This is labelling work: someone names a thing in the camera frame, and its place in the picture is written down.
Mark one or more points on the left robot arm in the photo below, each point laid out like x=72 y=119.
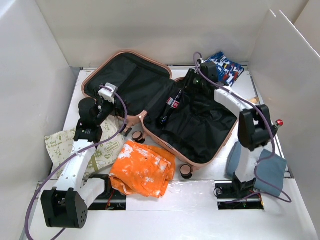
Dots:
x=66 y=204

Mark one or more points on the orange white tie-dye garment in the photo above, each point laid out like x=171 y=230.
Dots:
x=142 y=169

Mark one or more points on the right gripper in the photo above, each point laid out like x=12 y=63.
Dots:
x=187 y=84

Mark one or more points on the beige cosmetic tube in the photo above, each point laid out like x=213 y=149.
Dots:
x=255 y=100

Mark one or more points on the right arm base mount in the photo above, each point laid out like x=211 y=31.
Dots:
x=229 y=199

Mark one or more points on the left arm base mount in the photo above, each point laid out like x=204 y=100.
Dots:
x=111 y=201

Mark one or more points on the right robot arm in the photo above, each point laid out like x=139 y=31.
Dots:
x=255 y=131

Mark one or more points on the cola bottle red cap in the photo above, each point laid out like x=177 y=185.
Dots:
x=275 y=127
x=171 y=105

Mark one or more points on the pink hardshell suitcase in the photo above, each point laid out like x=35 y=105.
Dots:
x=196 y=131

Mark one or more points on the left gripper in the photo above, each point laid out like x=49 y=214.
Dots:
x=100 y=99

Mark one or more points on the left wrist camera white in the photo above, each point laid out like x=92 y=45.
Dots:
x=107 y=92

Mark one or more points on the blue white patterned garment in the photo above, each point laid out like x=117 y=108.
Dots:
x=227 y=71

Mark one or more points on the grey-blue cloth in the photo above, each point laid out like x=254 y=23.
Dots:
x=271 y=170

